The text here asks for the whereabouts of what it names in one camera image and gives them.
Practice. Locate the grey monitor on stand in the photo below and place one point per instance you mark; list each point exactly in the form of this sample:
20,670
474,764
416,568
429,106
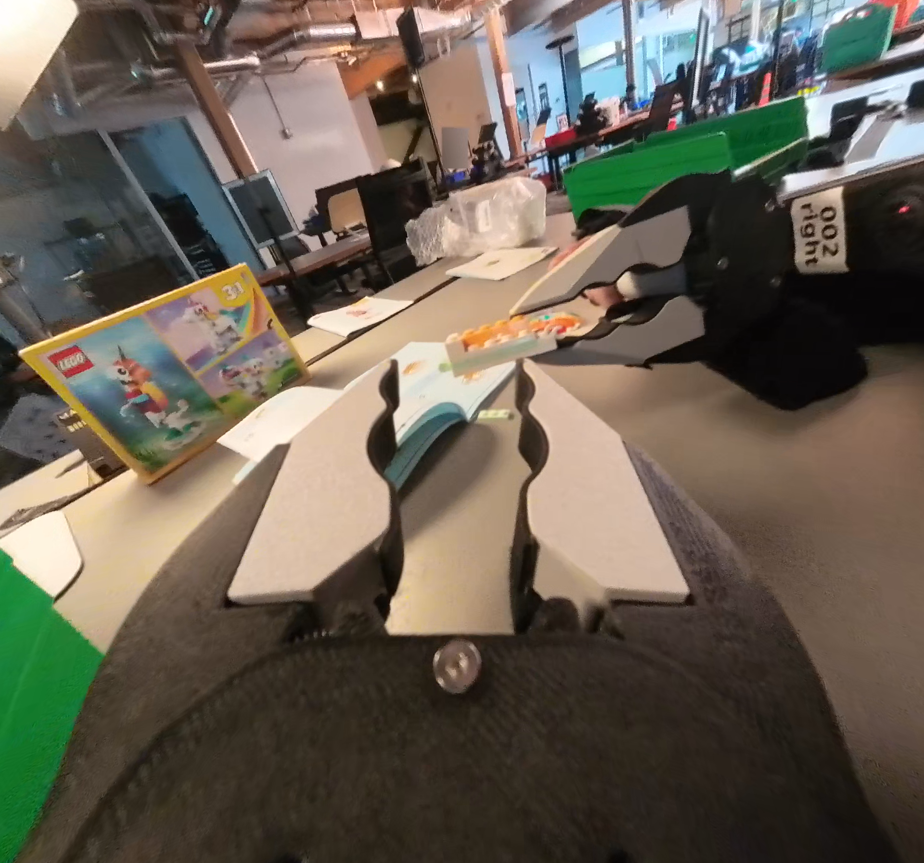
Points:
260,206

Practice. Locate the white booklet with orange print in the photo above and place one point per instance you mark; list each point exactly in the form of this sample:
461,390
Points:
361,314

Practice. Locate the person's right hand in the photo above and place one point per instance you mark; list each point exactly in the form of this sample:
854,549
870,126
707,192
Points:
603,295

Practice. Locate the white and orange Lego assembly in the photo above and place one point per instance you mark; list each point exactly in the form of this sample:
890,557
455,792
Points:
491,359

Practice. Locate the brown wooden table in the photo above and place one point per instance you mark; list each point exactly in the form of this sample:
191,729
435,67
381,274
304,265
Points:
325,253

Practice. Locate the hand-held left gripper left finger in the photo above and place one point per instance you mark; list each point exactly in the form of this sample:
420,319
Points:
317,516

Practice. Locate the light blue instruction booklet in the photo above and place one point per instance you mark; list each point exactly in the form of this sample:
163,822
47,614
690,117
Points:
433,387

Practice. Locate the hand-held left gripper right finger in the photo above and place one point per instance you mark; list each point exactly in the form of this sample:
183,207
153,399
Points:
599,516

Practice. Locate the bubble wrap bag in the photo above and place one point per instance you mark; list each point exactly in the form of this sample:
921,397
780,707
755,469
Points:
491,221

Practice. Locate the small light green lego piece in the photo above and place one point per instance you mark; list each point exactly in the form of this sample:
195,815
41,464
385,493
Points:
498,415

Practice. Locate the orange arch lego brick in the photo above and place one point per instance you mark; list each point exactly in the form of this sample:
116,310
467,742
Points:
498,335

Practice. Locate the person's right forearm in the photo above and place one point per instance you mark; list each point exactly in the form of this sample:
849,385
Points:
794,358

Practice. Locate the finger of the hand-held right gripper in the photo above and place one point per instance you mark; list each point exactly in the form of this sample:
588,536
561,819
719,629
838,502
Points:
577,268
650,336

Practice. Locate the black cabinet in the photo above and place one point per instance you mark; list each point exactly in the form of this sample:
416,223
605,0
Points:
397,228

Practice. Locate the plain white booklet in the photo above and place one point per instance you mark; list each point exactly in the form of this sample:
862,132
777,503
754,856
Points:
281,423

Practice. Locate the green storage crate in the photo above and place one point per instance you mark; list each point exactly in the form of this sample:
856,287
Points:
859,40

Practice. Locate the white studio light panel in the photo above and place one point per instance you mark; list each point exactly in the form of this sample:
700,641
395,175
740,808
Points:
29,47

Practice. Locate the yellow lego set box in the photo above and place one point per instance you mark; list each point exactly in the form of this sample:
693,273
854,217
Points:
166,365

